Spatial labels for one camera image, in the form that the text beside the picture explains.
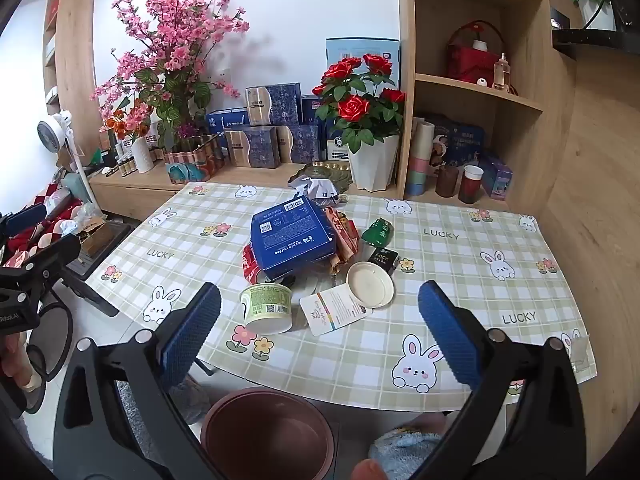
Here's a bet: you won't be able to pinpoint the red brown cup white rim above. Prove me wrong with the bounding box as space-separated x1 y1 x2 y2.
458 164 483 205

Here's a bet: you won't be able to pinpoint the red basket with handle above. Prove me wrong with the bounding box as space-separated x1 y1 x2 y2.
446 20 506 83

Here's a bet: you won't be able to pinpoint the person's left hand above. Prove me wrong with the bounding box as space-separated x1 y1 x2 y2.
0 332 38 393

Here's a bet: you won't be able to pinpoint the wooden shelf unit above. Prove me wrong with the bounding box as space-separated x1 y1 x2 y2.
397 0 576 213

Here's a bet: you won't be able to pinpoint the large light blue box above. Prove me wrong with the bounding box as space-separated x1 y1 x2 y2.
325 37 402 92

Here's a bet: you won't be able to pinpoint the blue gold gift box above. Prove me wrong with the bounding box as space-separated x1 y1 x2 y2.
276 124 323 164
245 82 302 127
223 126 281 169

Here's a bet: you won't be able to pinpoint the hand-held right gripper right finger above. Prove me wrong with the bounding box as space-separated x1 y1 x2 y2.
417 280 588 480

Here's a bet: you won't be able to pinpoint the blue coffee box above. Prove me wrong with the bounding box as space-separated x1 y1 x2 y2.
250 197 337 282

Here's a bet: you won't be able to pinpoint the small purple box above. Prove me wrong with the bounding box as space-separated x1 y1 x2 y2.
480 152 514 199

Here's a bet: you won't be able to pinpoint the red cardboard box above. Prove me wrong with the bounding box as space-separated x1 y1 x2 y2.
242 244 266 286

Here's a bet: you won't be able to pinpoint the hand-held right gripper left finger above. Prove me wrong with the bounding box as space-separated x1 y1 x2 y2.
52 282 223 480

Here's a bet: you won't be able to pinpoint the black ledge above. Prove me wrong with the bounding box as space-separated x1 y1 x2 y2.
550 7 640 67

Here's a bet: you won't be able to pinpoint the dark blue picture box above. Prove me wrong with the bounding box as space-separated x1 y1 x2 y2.
430 114 486 168

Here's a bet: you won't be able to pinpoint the green white paper cup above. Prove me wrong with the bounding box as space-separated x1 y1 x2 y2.
239 282 295 336

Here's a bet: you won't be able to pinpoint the clear plastic wrapper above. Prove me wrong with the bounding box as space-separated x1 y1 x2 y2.
286 262 351 297

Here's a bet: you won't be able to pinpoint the black open case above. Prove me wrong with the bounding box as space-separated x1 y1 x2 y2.
75 217 133 273

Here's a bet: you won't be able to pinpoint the red rose plant white pot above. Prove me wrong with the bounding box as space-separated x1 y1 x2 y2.
312 52 407 193

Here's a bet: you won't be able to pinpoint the white desk fan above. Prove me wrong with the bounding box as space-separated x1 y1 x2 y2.
37 110 96 211

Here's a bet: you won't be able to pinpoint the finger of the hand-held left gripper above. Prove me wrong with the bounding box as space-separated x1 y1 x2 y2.
0 204 48 241
0 234 82 287

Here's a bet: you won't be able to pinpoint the black packet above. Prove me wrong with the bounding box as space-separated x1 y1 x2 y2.
368 247 399 275

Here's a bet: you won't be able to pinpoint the white ribbed vase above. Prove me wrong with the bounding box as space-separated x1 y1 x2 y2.
131 132 156 175

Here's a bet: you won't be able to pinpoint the green sachet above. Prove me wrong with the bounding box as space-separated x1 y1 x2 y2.
361 217 394 250

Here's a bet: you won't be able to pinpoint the white round lid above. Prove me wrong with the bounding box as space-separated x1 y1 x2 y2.
346 261 396 308

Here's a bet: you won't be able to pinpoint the red orange snack wrapper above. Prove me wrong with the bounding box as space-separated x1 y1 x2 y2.
325 207 362 275

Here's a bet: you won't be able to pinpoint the white card packet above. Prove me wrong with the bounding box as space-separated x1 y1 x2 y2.
299 287 375 337

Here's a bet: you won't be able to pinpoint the blue white carton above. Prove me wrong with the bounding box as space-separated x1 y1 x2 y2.
324 125 353 163

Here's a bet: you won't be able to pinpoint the clear pump bottle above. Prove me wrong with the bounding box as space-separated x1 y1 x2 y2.
492 53 512 92

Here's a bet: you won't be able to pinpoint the brown plastic trash bin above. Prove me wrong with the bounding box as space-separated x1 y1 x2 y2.
201 386 335 480

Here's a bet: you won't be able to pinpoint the row of small amber bottles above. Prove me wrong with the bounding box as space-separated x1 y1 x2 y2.
102 152 166 177

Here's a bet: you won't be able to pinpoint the wooden sideboard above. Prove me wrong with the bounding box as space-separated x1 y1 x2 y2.
87 160 411 222

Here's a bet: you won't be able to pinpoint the stack of pastel cups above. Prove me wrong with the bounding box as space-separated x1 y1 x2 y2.
404 116 433 197

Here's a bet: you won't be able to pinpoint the striped tin planter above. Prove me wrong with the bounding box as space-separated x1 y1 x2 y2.
162 135 224 184

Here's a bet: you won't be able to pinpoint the orange artificial flowers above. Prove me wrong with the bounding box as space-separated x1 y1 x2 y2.
102 107 151 143

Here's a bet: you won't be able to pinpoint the crumpled white blue paper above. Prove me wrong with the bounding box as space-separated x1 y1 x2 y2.
292 176 351 208

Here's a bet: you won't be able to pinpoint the gold leaf shaped tray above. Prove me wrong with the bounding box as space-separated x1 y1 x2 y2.
287 161 353 192

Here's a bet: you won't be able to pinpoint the pink artificial blossom plant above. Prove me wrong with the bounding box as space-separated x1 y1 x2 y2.
90 0 251 153

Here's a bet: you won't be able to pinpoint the checked rabbit print tablecloth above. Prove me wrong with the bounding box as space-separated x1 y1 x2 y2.
85 180 598 396

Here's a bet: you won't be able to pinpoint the red white checked cloth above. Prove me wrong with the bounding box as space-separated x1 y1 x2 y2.
0 180 85 261

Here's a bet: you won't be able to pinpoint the flat blue carton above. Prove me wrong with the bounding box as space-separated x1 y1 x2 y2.
205 108 250 136

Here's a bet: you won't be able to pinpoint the dark blue red label box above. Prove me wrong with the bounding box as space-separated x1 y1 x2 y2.
300 95 326 126

